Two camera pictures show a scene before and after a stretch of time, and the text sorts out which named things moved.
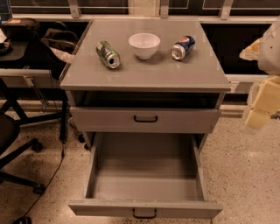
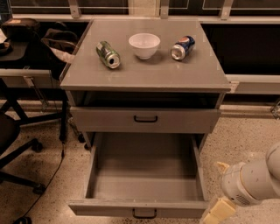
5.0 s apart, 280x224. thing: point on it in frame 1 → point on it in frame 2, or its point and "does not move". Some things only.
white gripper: [270, 55] → [232, 184]
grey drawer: [146, 176] does not move
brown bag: [62, 43] does not move
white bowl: [144, 45] does not move
